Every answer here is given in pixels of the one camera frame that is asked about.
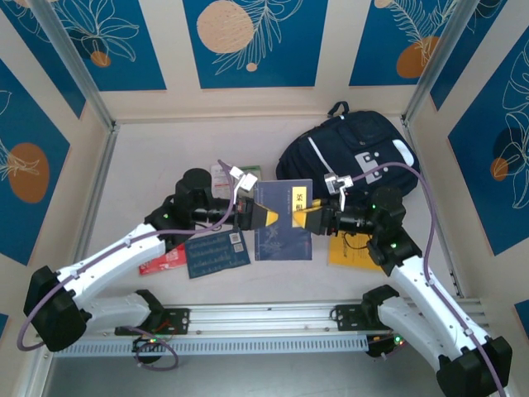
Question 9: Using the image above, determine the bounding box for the white slotted cable duct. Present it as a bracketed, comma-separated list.
[51, 335, 371, 357]

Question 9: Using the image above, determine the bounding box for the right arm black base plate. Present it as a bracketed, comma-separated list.
[331, 304, 393, 332]

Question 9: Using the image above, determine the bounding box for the yellow notebook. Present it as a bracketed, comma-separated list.
[327, 231, 388, 272]

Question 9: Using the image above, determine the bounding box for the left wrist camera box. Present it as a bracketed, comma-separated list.
[231, 165, 260, 194]

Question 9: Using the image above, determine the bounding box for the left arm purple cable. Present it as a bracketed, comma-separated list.
[16, 159, 239, 371]

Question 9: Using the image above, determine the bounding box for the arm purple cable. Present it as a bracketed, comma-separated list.
[350, 161, 508, 397]
[16, 159, 239, 371]

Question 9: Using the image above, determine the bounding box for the navy card with QR codes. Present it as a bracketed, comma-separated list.
[184, 229, 252, 280]

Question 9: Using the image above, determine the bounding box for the navy blue student backpack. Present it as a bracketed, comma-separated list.
[274, 101, 422, 208]

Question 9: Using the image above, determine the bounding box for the clear packet with red print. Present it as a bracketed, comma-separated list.
[209, 164, 239, 203]

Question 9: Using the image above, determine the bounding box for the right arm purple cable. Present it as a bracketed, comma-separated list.
[350, 161, 508, 397]

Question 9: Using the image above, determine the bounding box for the aluminium frame post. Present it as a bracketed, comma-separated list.
[404, 0, 483, 119]
[28, 0, 117, 130]

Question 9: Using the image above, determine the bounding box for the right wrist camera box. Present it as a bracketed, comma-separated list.
[323, 173, 353, 208]

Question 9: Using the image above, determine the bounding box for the aluminium frame leg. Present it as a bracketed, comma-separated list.
[16, 350, 57, 397]

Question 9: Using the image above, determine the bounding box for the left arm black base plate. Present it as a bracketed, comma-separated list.
[114, 308, 191, 336]

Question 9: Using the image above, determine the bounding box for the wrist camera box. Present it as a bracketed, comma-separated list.
[323, 173, 353, 208]
[231, 165, 260, 194]

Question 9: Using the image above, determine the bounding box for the aluminium mounting rail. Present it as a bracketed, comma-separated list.
[35, 298, 493, 341]

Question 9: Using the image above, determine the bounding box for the navy book with yellow label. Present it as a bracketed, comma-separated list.
[254, 179, 314, 261]

